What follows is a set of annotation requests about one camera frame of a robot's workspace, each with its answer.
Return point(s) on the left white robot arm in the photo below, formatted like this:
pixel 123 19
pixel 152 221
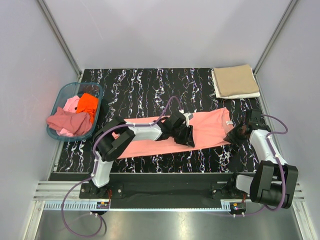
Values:
pixel 152 138

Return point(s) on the aluminium frame rail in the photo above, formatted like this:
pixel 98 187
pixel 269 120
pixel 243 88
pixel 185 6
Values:
pixel 52 190

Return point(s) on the aluminium corner post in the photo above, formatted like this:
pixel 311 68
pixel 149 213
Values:
pixel 59 37
pixel 276 33

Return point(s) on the teal plastic laundry basket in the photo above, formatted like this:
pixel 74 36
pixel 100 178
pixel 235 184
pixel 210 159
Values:
pixel 68 91

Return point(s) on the right aluminium corner post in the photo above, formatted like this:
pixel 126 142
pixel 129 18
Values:
pixel 276 33

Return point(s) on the slotted cable duct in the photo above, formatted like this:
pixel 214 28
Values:
pixel 70 205

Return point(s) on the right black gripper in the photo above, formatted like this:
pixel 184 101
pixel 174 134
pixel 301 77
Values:
pixel 231 136

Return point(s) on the folded beige t shirt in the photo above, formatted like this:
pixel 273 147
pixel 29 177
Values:
pixel 235 81

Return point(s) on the salmon pink t shirt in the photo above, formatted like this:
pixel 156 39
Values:
pixel 209 130

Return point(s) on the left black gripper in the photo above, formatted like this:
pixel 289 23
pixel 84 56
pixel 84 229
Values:
pixel 187 139

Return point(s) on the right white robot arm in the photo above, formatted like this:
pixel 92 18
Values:
pixel 273 184

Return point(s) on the dusty rose t shirt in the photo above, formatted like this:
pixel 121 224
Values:
pixel 76 124

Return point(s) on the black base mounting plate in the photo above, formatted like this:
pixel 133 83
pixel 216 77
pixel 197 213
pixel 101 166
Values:
pixel 167 192

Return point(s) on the light pink t shirt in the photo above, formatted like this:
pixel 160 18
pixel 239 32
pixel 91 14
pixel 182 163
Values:
pixel 71 107

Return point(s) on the left aluminium corner post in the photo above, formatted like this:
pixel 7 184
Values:
pixel 59 37

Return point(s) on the orange t shirt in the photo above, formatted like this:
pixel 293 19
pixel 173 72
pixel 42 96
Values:
pixel 88 104

